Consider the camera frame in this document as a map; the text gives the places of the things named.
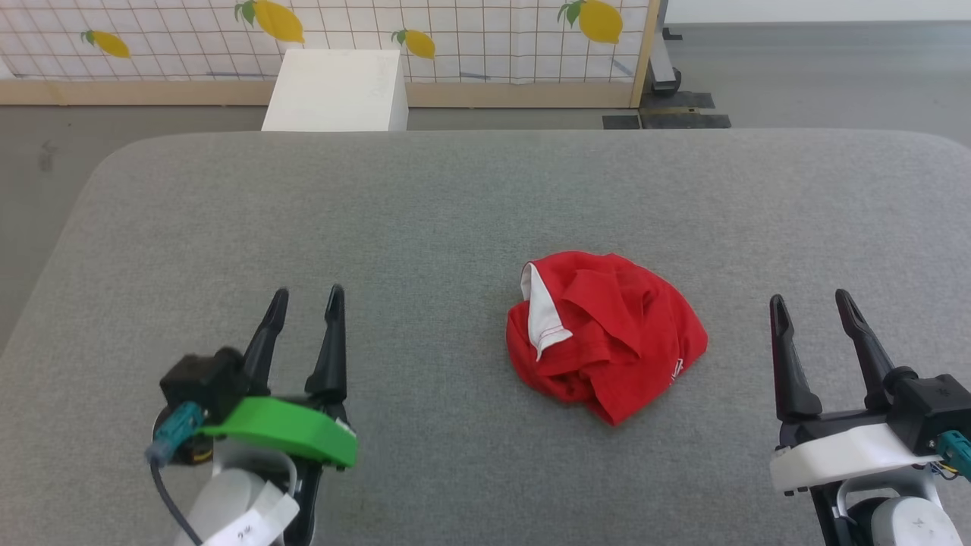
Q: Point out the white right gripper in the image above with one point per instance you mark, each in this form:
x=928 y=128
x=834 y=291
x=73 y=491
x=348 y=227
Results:
x=842 y=455

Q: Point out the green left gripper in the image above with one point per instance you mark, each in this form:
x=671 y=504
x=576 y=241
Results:
x=292 y=428

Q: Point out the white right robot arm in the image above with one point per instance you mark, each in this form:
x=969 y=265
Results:
x=903 y=519

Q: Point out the red garment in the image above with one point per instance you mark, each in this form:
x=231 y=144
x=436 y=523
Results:
x=607 y=334

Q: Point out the grey fabric sofa cushion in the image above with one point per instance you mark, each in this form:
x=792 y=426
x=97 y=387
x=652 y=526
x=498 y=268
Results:
x=455 y=212

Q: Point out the white box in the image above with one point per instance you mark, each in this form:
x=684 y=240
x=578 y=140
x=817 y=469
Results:
x=337 y=87

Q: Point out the black floor mat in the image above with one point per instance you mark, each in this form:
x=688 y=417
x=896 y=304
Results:
x=620 y=122
x=686 y=121
x=679 y=99

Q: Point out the grey wheeled stand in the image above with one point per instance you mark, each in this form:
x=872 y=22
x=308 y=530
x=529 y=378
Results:
x=664 y=64

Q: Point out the lemon print partition screen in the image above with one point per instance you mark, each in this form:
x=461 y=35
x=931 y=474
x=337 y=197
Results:
x=470 y=30

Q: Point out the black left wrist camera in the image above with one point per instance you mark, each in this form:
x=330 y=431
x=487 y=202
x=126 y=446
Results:
x=205 y=383

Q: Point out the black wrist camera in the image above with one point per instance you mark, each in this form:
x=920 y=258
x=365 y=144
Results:
x=205 y=383
x=933 y=409

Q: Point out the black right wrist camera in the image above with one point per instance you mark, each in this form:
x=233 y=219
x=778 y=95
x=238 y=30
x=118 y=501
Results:
x=933 y=409

